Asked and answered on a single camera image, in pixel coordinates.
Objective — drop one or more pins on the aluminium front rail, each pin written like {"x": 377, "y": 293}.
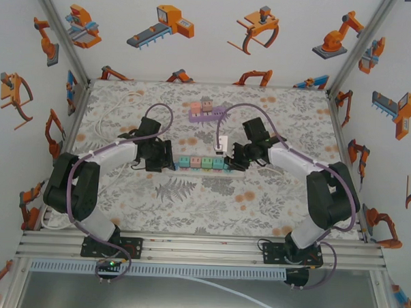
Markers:
{"x": 201, "y": 252}

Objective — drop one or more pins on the green charger plug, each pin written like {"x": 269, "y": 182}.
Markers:
{"x": 206, "y": 163}

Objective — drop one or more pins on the white power strip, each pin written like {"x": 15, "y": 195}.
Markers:
{"x": 204, "y": 172}

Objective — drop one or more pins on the floral patterned tablecloth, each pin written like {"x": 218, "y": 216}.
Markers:
{"x": 189, "y": 211}

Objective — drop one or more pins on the aluminium side rail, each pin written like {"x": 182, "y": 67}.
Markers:
{"x": 76, "y": 121}
{"x": 339, "y": 132}

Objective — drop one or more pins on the white plastic tube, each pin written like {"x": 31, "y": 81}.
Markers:
{"x": 253, "y": 301}

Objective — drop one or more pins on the pink charger plug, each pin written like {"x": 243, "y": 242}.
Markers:
{"x": 195, "y": 162}

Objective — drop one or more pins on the aluminium corner post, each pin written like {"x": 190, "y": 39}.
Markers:
{"x": 64, "y": 35}
{"x": 360, "y": 48}

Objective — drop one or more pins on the purple power strip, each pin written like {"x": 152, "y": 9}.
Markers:
{"x": 214, "y": 114}

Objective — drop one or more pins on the brown charger plug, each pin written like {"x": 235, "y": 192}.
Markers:
{"x": 206, "y": 105}

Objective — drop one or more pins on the salmon charger plug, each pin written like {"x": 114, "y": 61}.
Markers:
{"x": 195, "y": 108}

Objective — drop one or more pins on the black controller box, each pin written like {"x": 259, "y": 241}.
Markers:
{"x": 297, "y": 277}
{"x": 106, "y": 266}

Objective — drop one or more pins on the teal charger plug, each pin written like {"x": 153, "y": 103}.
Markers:
{"x": 184, "y": 162}
{"x": 218, "y": 163}

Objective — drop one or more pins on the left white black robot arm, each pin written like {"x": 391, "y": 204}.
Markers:
{"x": 84, "y": 189}

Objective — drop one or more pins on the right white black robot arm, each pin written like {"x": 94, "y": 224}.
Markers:
{"x": 333, "y": 197}

